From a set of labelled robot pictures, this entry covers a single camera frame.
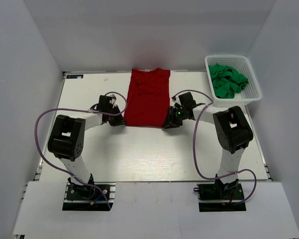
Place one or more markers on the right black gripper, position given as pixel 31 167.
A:
pixel 168 123

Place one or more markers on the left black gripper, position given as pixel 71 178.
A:
pixel 119 121

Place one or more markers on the red t-shirt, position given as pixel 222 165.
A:
pixel 148 98

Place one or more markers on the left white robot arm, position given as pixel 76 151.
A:
pixel 66 140

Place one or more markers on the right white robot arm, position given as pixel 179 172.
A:
pixel 233 133

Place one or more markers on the blue label sticker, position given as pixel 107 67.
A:
pixel 79 76

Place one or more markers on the green t-shirt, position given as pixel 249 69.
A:
pixel 227 81

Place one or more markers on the white plastic basket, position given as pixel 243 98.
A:
pixel 250 94

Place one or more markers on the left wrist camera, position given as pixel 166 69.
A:
pixel 106 102

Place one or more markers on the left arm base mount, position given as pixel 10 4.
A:
pixel 88 199

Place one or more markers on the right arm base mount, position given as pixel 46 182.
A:
pixel 219 197

